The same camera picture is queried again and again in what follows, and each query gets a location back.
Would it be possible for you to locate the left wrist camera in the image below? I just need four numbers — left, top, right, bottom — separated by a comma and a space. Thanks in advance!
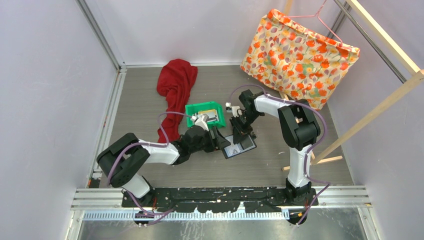
190, 115, 209, 132

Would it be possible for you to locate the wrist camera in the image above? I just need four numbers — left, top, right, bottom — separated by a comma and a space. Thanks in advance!
190, 115, 209, 132
225, 102, 243, 118

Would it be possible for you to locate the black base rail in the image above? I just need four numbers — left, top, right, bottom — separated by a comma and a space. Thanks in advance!
121, 186, 317, 214

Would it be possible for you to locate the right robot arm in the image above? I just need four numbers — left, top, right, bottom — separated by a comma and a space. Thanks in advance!
225, 90, 321, 205

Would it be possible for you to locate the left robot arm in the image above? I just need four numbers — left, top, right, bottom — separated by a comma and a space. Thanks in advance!
96, 125, 231, 207

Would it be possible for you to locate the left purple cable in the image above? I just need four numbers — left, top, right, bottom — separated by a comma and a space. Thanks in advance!
106, 111, 196, 227

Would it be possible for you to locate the floral fabric bag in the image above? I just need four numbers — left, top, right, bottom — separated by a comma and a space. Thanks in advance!
240, 9, 360, 111

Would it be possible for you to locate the black card holder wallet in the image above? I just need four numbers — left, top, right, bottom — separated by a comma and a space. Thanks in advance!
222, 134, 257, 159

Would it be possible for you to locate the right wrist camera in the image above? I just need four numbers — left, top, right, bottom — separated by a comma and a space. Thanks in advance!
225, 102, 243, 118

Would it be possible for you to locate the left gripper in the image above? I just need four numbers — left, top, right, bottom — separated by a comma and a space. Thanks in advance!
189, 125, 230, 154

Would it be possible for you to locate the green plastic bin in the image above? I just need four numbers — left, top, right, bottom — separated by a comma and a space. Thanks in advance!
185, 101, 227, 128

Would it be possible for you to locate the striped white credit card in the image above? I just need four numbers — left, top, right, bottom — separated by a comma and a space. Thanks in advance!
197, 109, 219, 123

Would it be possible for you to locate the wooden frame rack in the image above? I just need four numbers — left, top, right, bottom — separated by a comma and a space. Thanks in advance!
278, 0, 424, 172

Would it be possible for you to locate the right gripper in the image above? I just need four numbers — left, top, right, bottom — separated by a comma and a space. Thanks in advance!
229, 110, 262, 145

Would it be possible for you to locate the red cloth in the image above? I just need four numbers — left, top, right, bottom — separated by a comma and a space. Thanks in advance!
156, 59, 198, 142

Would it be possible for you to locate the pink wire hanger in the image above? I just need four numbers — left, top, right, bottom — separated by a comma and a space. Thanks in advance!
285, 0, 344, 46

